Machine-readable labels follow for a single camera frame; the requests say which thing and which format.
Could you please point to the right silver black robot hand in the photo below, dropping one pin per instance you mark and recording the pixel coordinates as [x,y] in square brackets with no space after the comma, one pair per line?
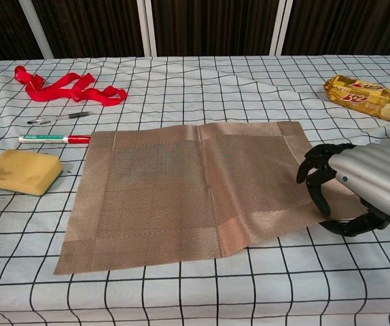
[378,180]

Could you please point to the brown woven placemat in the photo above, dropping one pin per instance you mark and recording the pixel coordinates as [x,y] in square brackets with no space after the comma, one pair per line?
[164,203]

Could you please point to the gold biscuit packet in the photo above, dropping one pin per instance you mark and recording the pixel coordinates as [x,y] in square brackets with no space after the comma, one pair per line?
[361,98]

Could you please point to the white black checked tablecloth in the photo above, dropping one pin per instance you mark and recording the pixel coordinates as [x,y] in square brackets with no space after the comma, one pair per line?
[181,299]

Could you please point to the clear black ballpoint pen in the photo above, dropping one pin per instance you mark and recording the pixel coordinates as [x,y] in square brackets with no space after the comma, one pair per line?
[59,118]

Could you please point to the green marker with red cap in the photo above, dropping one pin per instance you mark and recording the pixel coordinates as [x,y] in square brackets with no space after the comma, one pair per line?
[45,138]

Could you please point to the red ribbon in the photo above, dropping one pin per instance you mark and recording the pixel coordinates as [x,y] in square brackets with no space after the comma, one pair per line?
[42,95]

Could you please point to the yellow sponge block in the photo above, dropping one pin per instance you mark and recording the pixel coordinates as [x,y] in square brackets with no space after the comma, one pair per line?
[18,173]

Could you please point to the white double partition post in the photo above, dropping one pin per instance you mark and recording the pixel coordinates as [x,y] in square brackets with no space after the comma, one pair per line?
[147,27]

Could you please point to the white slanted partition post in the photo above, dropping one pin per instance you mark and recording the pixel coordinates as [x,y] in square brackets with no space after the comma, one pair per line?
[37,30]

